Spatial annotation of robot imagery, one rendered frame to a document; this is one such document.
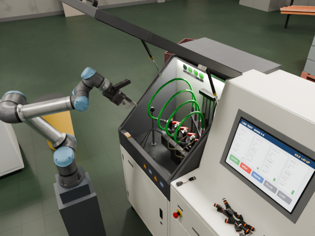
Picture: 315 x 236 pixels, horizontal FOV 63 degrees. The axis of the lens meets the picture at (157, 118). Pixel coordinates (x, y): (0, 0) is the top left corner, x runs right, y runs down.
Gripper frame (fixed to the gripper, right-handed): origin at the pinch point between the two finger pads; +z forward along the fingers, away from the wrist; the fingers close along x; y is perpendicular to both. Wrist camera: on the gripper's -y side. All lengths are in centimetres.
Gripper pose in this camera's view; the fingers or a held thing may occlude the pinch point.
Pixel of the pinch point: (134, 102)
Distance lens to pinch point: 161.4
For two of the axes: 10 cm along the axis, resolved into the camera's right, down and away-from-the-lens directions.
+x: 3.6, 3.2, -8.8
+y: -6.1, 7.9, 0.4
